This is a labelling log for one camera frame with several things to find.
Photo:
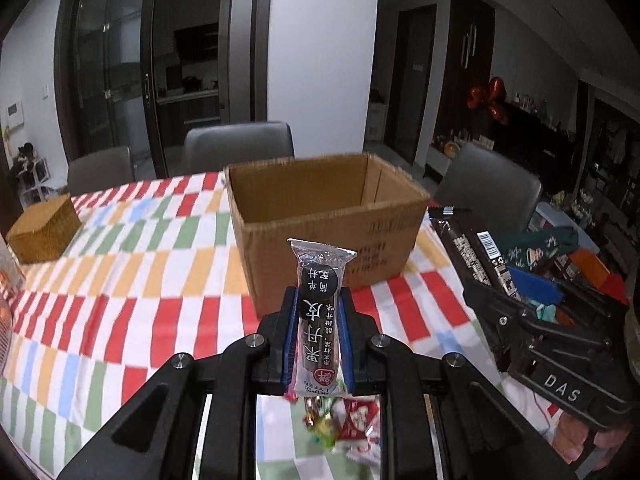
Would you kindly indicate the glass sliding door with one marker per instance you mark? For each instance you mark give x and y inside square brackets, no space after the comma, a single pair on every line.
[115,70]

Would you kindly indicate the green printed sock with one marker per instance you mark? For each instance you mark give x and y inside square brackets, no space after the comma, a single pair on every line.
[537,247]

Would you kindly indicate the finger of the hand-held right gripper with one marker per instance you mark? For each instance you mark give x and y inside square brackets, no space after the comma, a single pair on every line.
[492,305]
[532,285]

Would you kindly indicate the black stick snack packet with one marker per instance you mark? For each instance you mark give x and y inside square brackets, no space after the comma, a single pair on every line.
[320,320]

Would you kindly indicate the white storage shelf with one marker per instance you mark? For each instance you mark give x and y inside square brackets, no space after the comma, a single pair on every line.
[32,175]

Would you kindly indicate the grey chair with rounded back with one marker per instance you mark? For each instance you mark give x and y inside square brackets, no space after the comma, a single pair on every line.
[490,185]

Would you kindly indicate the wide grey dining chair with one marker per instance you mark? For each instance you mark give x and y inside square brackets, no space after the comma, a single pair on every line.
[237,147]

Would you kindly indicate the colourful checkered tablecloth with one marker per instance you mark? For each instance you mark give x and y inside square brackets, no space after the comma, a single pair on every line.
[125,285]

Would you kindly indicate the pile of wrapped candies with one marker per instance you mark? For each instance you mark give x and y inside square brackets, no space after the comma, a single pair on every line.
[322,420]

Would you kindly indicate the red white snack packet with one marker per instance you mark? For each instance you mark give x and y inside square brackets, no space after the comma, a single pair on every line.
[361,417]

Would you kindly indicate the brown cardboard box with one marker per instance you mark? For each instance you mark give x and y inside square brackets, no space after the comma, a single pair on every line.
[272,260]

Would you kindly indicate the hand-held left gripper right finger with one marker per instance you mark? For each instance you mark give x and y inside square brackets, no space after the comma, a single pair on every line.
[346,345]

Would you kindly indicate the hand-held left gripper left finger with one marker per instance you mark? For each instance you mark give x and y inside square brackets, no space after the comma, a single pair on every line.
[288,345]

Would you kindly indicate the small grey dining chair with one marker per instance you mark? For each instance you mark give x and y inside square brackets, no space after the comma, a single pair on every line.
[100,170]

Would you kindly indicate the dark long snack packet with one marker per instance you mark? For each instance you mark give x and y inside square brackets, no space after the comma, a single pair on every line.
[470,250]

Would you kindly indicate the dark interior door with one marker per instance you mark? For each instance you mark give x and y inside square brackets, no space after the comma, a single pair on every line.
[410,80]

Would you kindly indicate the red foil balloon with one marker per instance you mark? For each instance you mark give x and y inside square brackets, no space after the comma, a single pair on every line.
[487,97]

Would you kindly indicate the dark sideboard with trinkets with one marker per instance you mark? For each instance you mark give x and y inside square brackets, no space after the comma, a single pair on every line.
[530,135]

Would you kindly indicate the dark tall cabinet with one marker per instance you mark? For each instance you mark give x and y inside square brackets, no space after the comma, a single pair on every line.
[467,60]

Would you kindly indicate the brown cork box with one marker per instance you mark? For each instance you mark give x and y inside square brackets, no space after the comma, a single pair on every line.
[42,235]

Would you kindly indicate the orange box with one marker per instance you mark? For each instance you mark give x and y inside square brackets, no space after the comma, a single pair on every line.
[590,266]

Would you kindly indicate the person's right hand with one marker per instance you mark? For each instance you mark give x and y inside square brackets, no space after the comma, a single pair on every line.
[572,435]

